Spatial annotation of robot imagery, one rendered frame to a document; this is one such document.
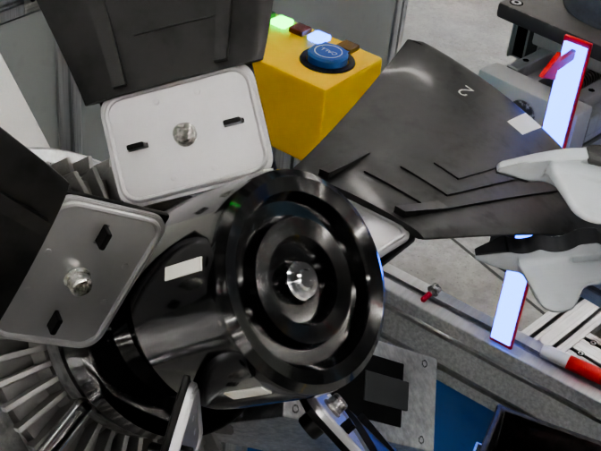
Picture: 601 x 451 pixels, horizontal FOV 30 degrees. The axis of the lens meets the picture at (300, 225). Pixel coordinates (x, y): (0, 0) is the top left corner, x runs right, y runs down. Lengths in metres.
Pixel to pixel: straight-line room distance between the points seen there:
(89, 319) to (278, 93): 0.55
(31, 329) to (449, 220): 0.27
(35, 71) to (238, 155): 0.89
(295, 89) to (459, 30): 2.74
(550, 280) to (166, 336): 0.28
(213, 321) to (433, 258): 2.16
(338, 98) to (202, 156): 0.48
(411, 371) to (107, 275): 0.33
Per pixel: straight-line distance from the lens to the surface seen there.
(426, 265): 2.66
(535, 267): 0.76
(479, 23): 3.89
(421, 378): 0.86
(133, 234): 0.57
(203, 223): 0.56
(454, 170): 0.76
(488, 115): 0.86
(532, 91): 1.30
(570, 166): 0.71
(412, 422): 0.84
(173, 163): 0.63
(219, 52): 0.63
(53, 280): 0.57
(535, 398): 1.14
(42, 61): 1.49
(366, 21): 2.12
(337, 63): 1.10
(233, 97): 0.63
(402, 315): 1.18
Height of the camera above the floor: 1.58
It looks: 35 degrees down
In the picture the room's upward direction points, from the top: 6 degrees clockwise
